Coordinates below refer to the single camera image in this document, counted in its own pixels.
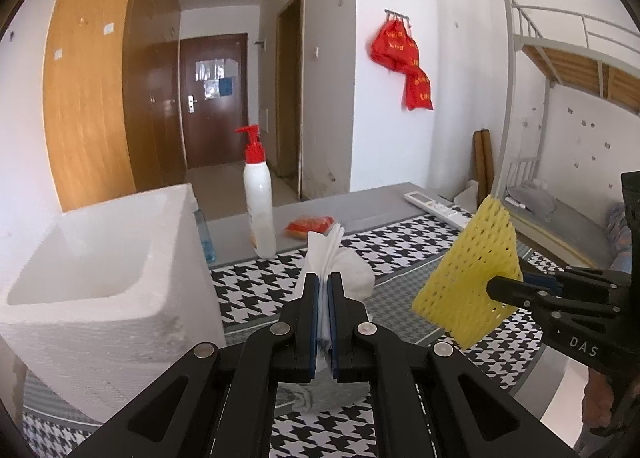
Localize clear water bottle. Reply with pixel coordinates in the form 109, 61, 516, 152
192, 208, 217, 264

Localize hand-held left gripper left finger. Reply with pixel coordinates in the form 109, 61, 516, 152
65, 274, 321, 458

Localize red printed bag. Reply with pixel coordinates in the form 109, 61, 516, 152
404, 67, 434, 112
370, 20, 422, 71

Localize white foam box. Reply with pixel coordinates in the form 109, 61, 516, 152
0, 183, 227, 426

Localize grey mattress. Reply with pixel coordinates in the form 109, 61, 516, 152
505, 185, 623, 264

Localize leaning wooden planks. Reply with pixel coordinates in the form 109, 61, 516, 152
474, 128, 496, 196

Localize person's right hand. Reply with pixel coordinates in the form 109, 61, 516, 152
584, 365, 618, 434

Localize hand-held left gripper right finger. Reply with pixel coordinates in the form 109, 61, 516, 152
327, 272, 581, 458

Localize white lotion bottle red pump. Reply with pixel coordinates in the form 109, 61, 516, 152
235, 125, 277, 259

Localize wooden wardrobe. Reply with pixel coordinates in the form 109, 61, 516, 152
42, 0, 187, 213

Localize yellow foam net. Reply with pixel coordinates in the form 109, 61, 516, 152
412, 195, 525, 351

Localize dark brown entrance door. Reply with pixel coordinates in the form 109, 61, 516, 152
179, 33, 249, 170

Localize white paper bag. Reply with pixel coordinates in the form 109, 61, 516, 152
452, 179, 481, 211

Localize white metal bunk bed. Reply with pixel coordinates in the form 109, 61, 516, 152
492, 0, 640, 249

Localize patterned blanket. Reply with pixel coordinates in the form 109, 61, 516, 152
606, 203, 632, 270

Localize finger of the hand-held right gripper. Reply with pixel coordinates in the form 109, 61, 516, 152
517, 265, 621, 299
486, 275, 555, 320

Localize white cloth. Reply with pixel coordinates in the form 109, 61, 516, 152
277, 224, 376, 411

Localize orange snack packet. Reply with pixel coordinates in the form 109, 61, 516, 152
286, 215, 335, 240

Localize printed door poster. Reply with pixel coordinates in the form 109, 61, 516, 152
195, 58, 239, 99

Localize white remote control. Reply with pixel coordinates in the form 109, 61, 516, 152
404, 190, 473, 231

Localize brown side doorway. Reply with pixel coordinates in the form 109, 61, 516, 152
276, 0, 306, 199

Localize houndstooth tablecloth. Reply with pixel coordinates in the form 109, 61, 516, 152
20, 182, 591, 458

